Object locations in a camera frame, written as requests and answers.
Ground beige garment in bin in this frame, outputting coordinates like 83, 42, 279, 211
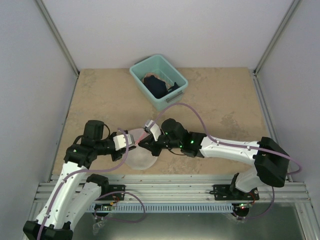
144, 72, 172, 89

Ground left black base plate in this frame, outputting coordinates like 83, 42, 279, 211
97, 184, 126, 202

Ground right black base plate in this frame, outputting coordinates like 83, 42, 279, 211
209, 184, 260, 201

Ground white mesh laundry bag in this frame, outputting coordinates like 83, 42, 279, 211
123, 127, 159, 171

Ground right frame post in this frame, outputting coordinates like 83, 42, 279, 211
252, 0, 302, 77

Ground dark clothes in bin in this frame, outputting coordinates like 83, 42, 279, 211
143, 76, 180, 99

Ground purple cable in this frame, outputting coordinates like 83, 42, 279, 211
148, 102, 303, 221
37, 127, 147, 240

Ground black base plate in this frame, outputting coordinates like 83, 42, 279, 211
97, 184, 126, 202
209, 184, 260, 201

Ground teal plastic bin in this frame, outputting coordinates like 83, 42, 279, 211
129, 54, 189, 111

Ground frame post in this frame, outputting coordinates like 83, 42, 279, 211
252, 0, 302, 77
34, 0, 80, 78

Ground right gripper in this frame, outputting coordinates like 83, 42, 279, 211
138, 133, 182, 157

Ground aluminium rail frame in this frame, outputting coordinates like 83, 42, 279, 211
29, 175, 320, 240

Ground right circuit board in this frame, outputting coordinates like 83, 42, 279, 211
237, 202, 252, 209

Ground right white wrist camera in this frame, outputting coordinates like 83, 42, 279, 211
143, 119, 162, 142

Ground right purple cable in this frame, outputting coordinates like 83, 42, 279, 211
148, 102, 303, 221

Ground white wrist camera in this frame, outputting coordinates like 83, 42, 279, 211
112, 133, 135, 151
143, 119, 162, 142

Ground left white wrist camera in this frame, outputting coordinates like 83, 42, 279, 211
112, 133, 135, 151

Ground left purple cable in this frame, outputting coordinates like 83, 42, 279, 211
37, 127, 147, 240

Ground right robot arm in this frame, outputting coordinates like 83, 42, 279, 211
138, 118, 289, 201

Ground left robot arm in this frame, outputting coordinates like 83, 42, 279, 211
23, 120, 135, 240

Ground left frame post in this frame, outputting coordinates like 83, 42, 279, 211
34, 0, 80, 78

